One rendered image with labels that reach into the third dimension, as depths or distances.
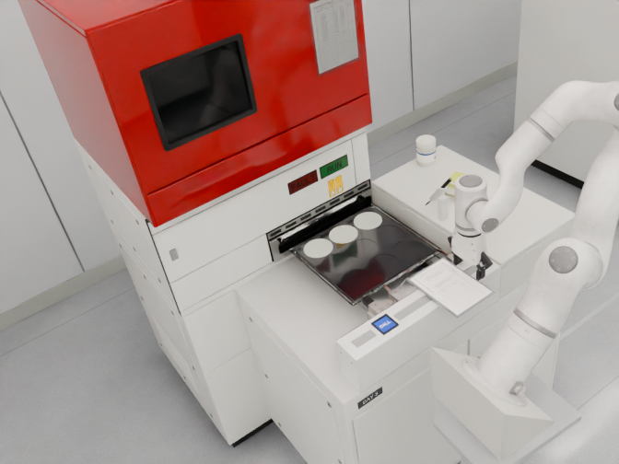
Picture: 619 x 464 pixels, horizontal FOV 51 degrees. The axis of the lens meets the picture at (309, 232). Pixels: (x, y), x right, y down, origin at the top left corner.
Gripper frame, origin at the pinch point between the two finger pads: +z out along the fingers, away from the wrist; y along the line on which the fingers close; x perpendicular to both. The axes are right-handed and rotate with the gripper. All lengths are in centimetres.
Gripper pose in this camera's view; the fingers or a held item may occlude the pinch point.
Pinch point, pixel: (469, 268)
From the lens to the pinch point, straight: 200.7
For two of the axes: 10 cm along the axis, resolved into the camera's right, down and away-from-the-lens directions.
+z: 1.4, 7.8, 6.2
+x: 8.1, -4.4, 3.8
